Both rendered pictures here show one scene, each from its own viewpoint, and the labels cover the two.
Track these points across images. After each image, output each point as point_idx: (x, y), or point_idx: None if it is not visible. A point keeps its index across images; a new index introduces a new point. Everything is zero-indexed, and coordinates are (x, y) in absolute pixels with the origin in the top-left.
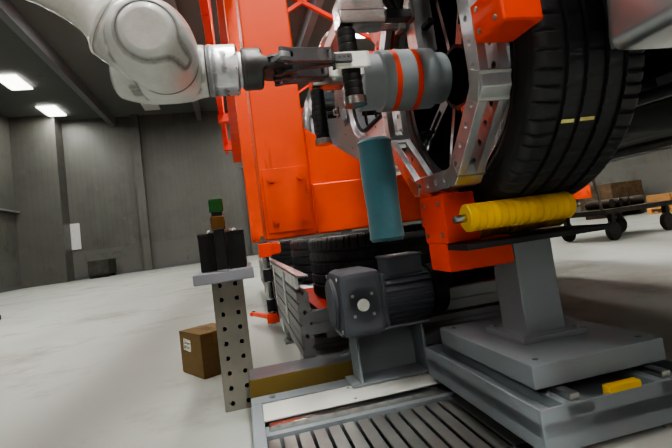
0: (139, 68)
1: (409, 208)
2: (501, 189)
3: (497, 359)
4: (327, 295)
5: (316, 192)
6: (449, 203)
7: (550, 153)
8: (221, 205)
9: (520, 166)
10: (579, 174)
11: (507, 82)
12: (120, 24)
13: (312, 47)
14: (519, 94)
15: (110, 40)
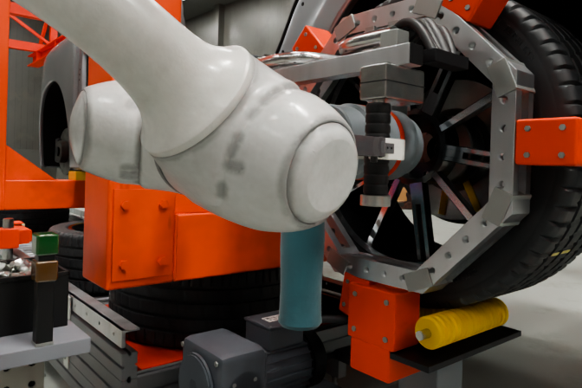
0: (282, 229)
1: (279, 252)
2: (462, 301)
3: None
4: (186, 372)
5: (180, 226)
6: (401, 305)
7: (526, 279)
8: (57, 245)
9: (499, 289)
10: (521, 288)
11: (527, 210)
12: (305, 168)
13: (370, 136)
14: (526, 220)
15: (265, 184)
